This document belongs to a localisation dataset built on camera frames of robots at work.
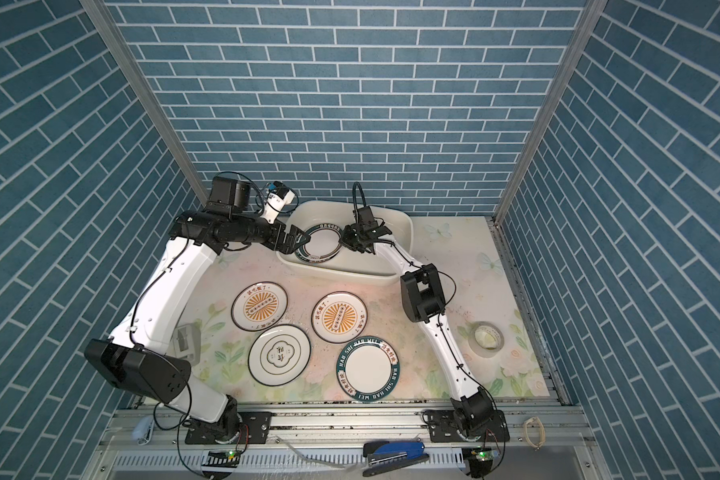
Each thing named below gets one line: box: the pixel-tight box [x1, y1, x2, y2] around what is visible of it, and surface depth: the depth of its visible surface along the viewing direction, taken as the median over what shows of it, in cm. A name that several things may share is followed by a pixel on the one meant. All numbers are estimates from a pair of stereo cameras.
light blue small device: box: [132, 415, 155, 445], surface depth 73 cm
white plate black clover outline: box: [248, 324, 312, 387], surface depth 87 cm
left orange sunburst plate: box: [231, 281, 289, 332], surface depth 98 cm
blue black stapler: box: [362, 441, 430, 477], surface depth 70 cm
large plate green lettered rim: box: [336, 335, 401, 402], surface depth 85 cm
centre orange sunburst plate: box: [311, 291, 368, 344], surface depth 95 cm
